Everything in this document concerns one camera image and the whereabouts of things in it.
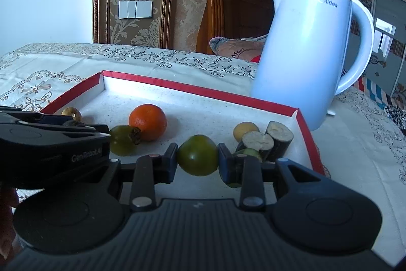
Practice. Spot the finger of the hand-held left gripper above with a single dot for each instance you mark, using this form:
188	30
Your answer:
88	128
54	119

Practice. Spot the red cardboard box tray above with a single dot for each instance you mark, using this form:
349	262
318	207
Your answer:
196	106

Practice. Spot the dark patterned cloth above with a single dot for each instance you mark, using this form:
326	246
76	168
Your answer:
396	114

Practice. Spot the white electric kettle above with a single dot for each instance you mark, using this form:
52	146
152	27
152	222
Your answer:
301	52

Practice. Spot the round tan longan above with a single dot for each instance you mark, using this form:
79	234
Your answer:
244	130

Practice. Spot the embroidered lace tablecloth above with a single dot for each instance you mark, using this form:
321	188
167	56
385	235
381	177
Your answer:
47	67

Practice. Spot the green tomato with dry calyx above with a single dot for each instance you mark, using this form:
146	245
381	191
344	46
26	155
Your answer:
122	140

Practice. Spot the smooth green tomato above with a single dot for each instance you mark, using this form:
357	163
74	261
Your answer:
196	156

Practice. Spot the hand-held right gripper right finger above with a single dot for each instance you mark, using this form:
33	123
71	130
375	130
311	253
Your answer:
223	166

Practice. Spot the white wall switch panel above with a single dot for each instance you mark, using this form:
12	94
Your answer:
134	9

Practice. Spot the lumpy tan longan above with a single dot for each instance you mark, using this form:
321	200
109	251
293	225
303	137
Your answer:
71	114

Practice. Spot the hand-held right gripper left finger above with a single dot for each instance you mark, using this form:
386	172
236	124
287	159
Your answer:
171	163

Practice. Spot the wooden chair with clothes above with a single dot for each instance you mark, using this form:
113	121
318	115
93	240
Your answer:
234	13

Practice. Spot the dark cut eggplant piece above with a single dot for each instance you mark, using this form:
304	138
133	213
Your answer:
280	133

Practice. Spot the patterned pillow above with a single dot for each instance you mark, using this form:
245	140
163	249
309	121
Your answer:
234	48

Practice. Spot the striped cloth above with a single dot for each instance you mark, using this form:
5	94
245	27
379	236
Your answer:
374	90

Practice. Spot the red cloth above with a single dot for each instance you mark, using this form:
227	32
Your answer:
255	59

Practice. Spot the lime slice piece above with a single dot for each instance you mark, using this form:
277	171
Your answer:
258	140

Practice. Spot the person's left hand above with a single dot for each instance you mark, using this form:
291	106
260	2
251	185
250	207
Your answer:
6	220

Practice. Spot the orange tangerine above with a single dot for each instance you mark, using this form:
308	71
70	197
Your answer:
147	120

